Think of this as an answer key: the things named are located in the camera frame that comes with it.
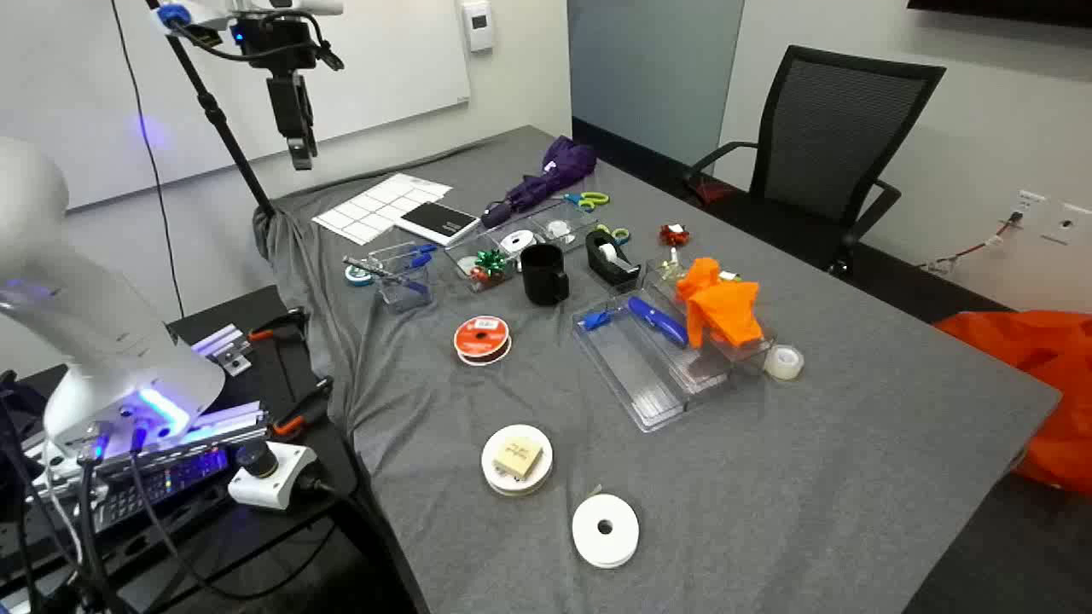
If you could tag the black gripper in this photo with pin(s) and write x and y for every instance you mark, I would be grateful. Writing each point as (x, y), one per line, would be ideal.
(286, 92)

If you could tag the black cup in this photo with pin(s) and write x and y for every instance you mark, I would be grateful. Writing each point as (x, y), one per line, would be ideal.
(542, 274)

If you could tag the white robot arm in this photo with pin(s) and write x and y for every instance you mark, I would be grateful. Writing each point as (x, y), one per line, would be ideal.
(80, 330)

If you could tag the white book with dark cover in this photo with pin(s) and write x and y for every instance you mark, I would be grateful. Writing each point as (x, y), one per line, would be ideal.
(439, 218)

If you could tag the black tripod pole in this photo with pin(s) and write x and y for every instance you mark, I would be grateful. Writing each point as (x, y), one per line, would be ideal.
(215, 114)

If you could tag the white grid paper sheet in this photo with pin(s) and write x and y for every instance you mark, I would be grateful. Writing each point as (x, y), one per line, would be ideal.
(377, 207)

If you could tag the white whiteboard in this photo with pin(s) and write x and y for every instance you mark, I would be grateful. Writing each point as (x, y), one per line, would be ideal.
(388, 55)

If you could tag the teal tape roll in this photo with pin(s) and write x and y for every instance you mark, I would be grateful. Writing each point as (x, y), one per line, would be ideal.
(358, 272)

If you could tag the clear plastic box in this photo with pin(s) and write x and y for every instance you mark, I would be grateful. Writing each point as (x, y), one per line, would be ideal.
(400, 281)

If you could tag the clear container with bows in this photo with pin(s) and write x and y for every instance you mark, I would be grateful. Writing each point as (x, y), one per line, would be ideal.
(469, 252)

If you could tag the silver metal clamp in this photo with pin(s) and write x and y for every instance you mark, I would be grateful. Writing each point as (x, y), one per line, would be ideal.
(223, 346)

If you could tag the white ribbon roll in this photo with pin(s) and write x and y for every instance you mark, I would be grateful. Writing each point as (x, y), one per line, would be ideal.
(516, 241)

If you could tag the purple toy drill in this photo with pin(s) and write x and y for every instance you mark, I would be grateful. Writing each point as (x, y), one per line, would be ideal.
(546, 176)

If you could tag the orange ribbon spool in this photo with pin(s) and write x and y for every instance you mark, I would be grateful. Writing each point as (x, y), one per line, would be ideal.
(482, 338)

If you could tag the small clear tape roll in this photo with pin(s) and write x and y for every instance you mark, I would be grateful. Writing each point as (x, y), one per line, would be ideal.
(557, 231)

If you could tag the green scissors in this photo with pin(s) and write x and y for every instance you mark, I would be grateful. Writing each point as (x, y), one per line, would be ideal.
(587, 199)

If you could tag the black tape dispenser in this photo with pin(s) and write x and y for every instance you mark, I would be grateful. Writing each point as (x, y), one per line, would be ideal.
(616, 262)

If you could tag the grey electronics box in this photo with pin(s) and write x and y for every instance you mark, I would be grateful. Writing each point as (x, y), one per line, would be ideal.
(173, 455)

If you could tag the small blue marker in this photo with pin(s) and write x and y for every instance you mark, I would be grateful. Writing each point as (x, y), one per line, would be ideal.
(596, 319)

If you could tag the white dish with tan block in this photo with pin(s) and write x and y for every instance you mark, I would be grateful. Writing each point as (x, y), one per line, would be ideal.
(516, 458)

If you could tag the red gift bow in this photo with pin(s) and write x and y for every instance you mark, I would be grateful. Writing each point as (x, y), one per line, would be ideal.
(672, 232)

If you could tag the small yellow green bow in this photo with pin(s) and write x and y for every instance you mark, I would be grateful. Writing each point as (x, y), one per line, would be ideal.
(670, 272)

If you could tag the large blue marker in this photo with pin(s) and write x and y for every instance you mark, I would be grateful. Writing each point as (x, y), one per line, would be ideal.
(657, 319)

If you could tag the long clear plastic tray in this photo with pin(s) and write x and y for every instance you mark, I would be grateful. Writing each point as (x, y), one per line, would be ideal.
(631, 368)

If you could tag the orange toy object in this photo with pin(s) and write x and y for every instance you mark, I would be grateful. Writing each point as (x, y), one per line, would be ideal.
(719, 306)

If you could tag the large white tape roll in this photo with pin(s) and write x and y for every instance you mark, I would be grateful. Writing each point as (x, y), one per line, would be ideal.
(584, 532)

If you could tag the black office chair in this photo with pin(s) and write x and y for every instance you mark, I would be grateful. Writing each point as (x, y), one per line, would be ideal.
(820, 147)

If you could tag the white ball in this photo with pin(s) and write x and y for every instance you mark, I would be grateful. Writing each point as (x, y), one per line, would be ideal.
(783, 364)

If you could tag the grey tablecloth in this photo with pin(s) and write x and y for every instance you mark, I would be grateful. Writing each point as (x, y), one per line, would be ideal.
(795, 478)

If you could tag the orange fabric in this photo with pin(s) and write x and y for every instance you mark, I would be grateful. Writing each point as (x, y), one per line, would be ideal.
(1043, 377)

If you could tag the white wall thermostat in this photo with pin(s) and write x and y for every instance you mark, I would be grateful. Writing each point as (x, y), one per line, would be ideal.
(480, 22)

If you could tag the black wall screen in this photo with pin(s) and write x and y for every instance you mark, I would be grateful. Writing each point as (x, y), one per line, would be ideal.
(1002, 8)

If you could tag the white wall outlet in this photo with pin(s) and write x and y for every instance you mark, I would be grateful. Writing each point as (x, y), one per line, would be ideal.
(1030, 204)

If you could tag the white wall plate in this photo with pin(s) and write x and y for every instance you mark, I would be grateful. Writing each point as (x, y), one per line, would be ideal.
(1066, 223)

